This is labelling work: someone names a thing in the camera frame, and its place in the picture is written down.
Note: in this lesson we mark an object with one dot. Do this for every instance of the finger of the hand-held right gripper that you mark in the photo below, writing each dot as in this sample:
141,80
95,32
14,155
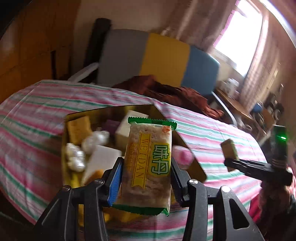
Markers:
259,170

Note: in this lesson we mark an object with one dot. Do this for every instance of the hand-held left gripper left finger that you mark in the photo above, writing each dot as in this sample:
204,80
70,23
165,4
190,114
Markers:
115,183

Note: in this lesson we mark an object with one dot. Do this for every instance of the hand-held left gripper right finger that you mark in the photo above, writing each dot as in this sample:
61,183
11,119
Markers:
178,185

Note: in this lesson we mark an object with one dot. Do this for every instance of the large sponge cake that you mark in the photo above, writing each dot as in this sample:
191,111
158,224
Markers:
97,173

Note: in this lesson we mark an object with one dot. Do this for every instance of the gold tin box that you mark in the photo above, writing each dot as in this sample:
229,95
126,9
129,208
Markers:
195,170

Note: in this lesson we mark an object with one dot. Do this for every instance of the white block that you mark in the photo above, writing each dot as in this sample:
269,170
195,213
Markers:
101,160

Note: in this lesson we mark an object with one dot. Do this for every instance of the pink snack packet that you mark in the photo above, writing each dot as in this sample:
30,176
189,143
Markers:
183,155

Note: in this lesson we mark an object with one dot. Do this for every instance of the yellow knit pouch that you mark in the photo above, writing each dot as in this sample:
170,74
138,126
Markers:
124,216

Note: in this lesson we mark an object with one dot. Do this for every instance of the green yellow cracker packet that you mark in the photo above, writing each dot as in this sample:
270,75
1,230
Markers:
148,166

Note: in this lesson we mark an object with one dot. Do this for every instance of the small green white box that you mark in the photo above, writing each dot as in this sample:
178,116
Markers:
229,149

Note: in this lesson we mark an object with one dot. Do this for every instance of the white plastic bag ball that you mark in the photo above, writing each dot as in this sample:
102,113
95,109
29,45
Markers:
94,141
75,157

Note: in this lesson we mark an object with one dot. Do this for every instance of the cream carton box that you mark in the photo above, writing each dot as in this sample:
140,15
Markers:
122,129

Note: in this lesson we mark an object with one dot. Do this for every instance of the purple bean bag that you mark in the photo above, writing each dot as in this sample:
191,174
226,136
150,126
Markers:
109,126

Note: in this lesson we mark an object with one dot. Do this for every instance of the bare yellow sponge cake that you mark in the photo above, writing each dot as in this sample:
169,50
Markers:
78,129

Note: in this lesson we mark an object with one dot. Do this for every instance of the person's right forearm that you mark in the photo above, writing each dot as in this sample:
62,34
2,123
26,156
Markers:
277,204

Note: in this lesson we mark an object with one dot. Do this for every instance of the person's red clothing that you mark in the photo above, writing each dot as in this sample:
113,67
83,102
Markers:
255,208

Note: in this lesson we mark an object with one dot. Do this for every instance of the blue container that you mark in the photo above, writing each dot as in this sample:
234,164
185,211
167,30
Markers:
257,108

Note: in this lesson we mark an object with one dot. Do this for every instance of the wooden side table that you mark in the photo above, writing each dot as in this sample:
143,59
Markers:
233,104

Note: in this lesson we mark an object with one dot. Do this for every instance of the tall white box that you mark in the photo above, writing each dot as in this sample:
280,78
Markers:
232,85

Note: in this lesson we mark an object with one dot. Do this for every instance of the pink patterned curtain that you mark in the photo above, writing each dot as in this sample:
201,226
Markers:
263,64
196,23

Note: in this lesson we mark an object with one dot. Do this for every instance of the rust brown jacket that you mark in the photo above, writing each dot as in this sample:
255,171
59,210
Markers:
175,95

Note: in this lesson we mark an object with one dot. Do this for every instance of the striped tablecloth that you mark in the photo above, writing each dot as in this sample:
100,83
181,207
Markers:
46,111

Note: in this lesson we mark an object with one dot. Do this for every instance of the grey yellow blue sofa chair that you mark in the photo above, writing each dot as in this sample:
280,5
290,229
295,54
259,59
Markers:
166,58

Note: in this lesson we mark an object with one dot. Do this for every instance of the black rolled mat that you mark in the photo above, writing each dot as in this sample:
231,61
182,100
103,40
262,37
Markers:
98,41

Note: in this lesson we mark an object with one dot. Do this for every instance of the wooden wardrobe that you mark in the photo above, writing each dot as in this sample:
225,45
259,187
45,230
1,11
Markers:
27,46

